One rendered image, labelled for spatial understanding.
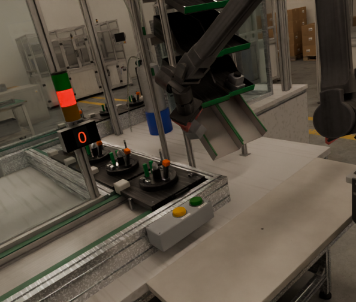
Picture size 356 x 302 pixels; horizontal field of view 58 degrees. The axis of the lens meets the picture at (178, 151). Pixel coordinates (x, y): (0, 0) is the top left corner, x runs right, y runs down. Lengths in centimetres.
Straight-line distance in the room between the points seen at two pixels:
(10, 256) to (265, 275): 74
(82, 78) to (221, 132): 922
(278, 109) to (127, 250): 183
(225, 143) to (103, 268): 65
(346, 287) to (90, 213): 148
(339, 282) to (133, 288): 144
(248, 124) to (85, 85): 920
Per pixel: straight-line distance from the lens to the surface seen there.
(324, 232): 104
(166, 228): 94
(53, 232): 115
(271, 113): 247
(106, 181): 131
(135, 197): 112
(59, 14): 1229
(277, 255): 95
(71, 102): 109
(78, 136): 110
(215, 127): 131
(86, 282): 94
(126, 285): 96
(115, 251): 95
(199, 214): 100
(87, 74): 1045
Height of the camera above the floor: 147
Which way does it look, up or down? 20 degrees down
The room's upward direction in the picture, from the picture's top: 12 degrees counter-clockwise
